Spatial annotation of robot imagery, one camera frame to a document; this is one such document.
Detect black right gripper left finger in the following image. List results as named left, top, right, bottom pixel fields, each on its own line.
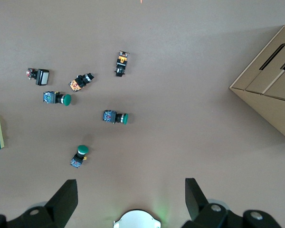
left=0, top=179, right=79, bottom=228

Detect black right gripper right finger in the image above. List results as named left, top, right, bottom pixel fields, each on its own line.
left=180, top=178, right=284, bottom=228

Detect green pushbutton blue block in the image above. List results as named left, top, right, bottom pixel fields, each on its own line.
left=103, top=109, right=129, bottom=125
left=70, top=145, right=89, bottom=170
left=42, top=91, right=72, bottom=107

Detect brown cardboard box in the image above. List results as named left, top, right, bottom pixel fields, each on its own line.
left=229, top=22, right=285, bottom=143

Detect black square pushbutton red terminals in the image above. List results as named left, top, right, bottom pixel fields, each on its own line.
left=27, top=67, right=50, bottom=86

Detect black selector switch orange block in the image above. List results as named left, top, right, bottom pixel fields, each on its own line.
left=69, top=73, right=95, bottom=93
left=114, top=50, right=130, bottom=77

